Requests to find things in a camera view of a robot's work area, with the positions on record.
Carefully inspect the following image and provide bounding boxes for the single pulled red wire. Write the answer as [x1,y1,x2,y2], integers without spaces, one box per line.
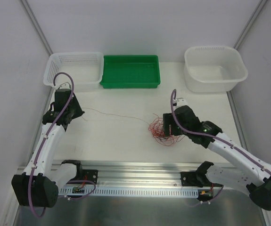
[80,107,151,125]

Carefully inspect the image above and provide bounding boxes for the orange pink black wires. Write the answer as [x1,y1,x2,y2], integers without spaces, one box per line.
[148,113,185,147]

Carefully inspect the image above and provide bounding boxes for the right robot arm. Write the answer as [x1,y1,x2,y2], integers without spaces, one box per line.
[163,105,271,211]

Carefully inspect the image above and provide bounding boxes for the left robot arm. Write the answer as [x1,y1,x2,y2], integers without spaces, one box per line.
[11,89,84,208]

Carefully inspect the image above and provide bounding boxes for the white perforated basket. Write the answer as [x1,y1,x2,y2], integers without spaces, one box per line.
[43,52,104,92]

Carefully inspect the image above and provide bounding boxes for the white plastic tub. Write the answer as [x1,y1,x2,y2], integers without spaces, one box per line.
[184,46,248,93]

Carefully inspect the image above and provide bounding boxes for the green plastic tray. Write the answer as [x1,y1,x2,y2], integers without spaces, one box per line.
[100,55,161,89]

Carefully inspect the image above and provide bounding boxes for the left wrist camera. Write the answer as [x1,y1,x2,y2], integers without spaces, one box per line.
[54,82,72,89]

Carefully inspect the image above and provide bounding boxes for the aluminium frame rail right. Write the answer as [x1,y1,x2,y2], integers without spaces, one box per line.
[227,91,249,151]

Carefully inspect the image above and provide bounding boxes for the aluminium frame rail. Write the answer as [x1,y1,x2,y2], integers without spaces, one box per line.
[227,91,249,151]
[19,0,55,56]

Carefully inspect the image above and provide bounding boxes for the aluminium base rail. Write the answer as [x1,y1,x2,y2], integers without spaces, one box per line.
[17,160,244,189]

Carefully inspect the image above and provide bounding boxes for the white slotted cable duct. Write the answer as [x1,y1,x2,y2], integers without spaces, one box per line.
[59,186,198,199]

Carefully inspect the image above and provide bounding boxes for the aluminium frame rail left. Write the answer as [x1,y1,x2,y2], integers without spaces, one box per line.
[19,0,55,56]

